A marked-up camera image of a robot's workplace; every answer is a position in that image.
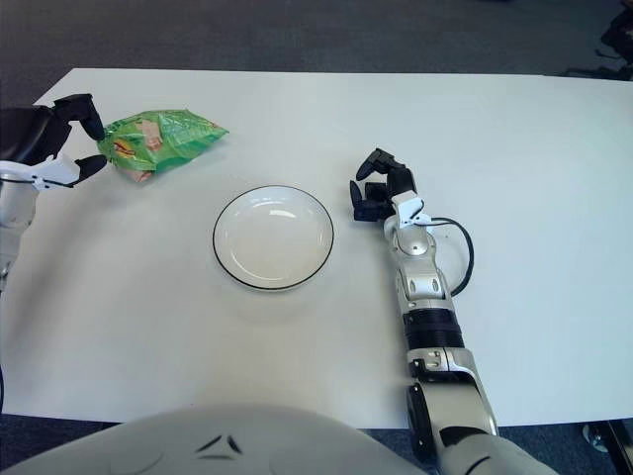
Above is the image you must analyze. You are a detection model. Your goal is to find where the black table leg with foot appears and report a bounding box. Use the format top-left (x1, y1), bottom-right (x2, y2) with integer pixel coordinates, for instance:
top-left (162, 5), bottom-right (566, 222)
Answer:
top-left (582, 420), bottom-right (633, 459)

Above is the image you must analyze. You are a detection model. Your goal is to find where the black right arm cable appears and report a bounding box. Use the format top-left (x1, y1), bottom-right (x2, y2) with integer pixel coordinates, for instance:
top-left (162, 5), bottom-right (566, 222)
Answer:
top-left (422, 215), bottom-right (475, 298)

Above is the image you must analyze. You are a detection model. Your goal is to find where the grey robot torso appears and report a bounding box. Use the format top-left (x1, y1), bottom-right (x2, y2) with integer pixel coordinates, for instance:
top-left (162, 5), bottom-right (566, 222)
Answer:
top-left (0, 403), bottom-right (431, 475)

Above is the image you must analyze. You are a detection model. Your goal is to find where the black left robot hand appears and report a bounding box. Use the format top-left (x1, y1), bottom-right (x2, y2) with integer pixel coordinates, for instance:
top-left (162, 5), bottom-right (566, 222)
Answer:
top-left (0, 93), bottom-right (108, 192)

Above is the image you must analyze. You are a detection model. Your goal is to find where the green snack bag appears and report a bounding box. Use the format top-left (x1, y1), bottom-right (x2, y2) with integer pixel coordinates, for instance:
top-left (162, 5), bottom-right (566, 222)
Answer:
top-left (96, 107), bottom-right (230, 184)

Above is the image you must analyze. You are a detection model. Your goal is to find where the black office chair base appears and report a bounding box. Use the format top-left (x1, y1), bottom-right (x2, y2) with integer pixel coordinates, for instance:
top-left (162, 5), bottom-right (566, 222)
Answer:
top-left (563, 7), bottom-right (633, 83)

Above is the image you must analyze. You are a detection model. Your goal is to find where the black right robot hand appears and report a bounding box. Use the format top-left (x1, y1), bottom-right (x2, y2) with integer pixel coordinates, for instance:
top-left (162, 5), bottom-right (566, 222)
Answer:
top-left (349, 146), bottom-right (426, 229)

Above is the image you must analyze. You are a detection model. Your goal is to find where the white plate with black rim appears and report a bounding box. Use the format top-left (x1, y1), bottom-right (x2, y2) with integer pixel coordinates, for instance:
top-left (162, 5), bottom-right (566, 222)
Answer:
top-left (212, 184), bottom-right (335, 293)

